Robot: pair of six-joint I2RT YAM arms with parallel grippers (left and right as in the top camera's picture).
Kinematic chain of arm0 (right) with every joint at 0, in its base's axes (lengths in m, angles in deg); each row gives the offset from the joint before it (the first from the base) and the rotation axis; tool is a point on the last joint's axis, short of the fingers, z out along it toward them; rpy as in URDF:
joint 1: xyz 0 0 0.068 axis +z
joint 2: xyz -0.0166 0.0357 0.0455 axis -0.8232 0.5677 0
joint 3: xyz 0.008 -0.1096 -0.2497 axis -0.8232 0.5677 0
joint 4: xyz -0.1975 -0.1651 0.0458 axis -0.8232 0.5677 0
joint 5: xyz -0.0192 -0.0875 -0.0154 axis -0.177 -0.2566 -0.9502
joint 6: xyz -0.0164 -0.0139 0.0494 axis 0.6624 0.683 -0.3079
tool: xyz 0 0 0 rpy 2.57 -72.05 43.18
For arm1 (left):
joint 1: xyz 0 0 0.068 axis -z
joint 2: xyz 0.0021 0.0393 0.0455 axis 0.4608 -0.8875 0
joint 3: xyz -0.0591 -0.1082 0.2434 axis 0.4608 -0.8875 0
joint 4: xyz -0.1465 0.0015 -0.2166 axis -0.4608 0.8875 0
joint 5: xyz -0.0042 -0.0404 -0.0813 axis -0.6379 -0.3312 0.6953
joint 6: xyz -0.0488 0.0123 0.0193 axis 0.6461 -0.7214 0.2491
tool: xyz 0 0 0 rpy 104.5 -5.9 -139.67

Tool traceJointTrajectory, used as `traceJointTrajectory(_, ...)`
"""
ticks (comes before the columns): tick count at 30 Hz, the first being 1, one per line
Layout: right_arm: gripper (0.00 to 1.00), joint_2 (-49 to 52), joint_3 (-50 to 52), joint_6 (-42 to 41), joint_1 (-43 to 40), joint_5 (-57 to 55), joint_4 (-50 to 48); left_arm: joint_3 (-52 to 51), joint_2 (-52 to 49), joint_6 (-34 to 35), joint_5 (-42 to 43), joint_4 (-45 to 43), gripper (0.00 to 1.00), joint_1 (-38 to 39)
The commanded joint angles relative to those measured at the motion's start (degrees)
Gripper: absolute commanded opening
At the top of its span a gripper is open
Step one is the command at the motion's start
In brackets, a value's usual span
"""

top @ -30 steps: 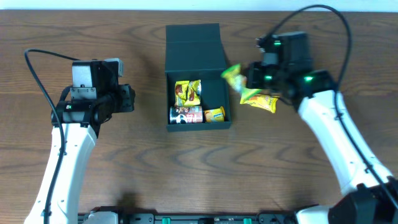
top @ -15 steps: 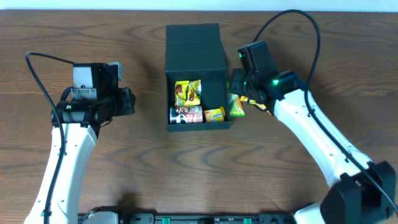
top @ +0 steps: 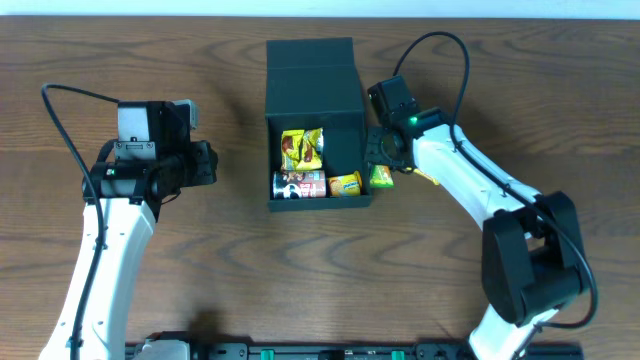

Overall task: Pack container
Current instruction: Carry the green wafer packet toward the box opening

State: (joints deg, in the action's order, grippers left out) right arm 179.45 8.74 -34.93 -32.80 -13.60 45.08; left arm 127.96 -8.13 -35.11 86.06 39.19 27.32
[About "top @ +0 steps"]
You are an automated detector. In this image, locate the green yellow snack packet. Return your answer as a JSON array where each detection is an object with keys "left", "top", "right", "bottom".
[{"left": 370, "top": 164, "right": 394, "bottom": 189}]

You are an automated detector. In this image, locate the yellow peanut butter packet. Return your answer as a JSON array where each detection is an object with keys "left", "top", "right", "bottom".
[{"left": 413, "top": 169, "right": 440, "bottom": 186}]

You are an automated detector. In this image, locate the orange biscuit packet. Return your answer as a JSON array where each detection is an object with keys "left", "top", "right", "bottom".
[{"left": 328, "top": 171, "right": 362, "bottom": 197}]

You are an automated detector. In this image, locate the yellow chocolate snack packet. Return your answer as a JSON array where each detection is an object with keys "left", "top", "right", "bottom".
[{"left": 296, "top": 128, "right": 324, "bottom": 171}]

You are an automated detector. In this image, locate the red Pringles can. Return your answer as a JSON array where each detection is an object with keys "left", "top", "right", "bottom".
[{"left": 272, "top": 170, "right": 327, "bottom": 199}]

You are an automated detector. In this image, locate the yellow brown snack packet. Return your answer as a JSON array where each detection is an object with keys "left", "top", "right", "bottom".
[{"left": 281, "top": 129, "right": 304, "bottom": 171}]

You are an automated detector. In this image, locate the dark green box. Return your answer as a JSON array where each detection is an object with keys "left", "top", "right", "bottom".
[{"left": 265, "top": 38, "right": 372, "bottom": 212}]

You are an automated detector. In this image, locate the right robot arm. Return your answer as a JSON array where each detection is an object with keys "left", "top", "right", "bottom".
[{"left": 366, "top": 76, "right": 593, "bottom": 359}]

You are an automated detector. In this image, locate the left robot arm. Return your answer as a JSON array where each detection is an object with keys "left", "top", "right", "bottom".
[{"left": 40, "top": 100, "right": 218, "bottom": 359}]

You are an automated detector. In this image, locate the black mounting rail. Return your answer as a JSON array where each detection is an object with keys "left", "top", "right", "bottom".
[{"left": 123, "top": 330, "right": 585, "bottom": 360}]

